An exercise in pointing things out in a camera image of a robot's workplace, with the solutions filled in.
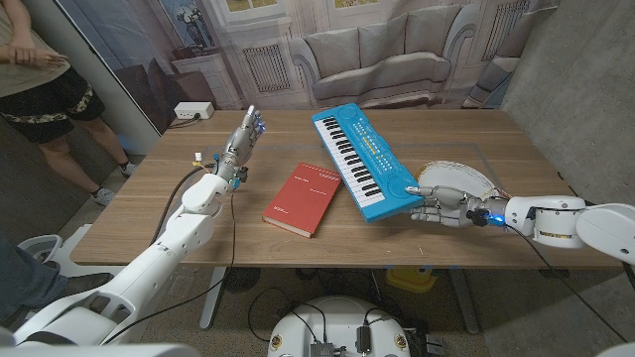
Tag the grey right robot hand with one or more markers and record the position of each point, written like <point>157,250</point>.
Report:
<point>454,203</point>

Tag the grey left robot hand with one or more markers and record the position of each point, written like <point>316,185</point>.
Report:
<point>240,146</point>

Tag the blue toy piano keyboard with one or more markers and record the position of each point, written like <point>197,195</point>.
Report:
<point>364,163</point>

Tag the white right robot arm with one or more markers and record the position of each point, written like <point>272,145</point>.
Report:
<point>565,223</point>

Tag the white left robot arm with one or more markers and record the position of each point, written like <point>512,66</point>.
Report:
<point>149,268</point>

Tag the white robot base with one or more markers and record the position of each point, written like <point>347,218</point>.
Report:
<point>337,317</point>

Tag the white gold-rimmed paper plate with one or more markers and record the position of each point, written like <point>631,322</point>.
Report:
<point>456,176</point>

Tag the red notebook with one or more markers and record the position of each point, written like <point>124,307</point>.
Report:
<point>302,198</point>

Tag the white power strip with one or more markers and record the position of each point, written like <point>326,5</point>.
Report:
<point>193,109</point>

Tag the yellow object under table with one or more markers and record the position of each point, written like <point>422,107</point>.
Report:
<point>412,280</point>

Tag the white table leg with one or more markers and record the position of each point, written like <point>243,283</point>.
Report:
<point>465,302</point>
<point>212,302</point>

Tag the black round floor fan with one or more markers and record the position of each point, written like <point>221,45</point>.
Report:
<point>240,278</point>

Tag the printed living room backdrop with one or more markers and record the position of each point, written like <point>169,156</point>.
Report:
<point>377,49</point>

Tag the person in black shorts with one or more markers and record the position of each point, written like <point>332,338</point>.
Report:
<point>44,104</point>

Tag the person in blue jeans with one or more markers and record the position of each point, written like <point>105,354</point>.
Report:
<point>25,277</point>

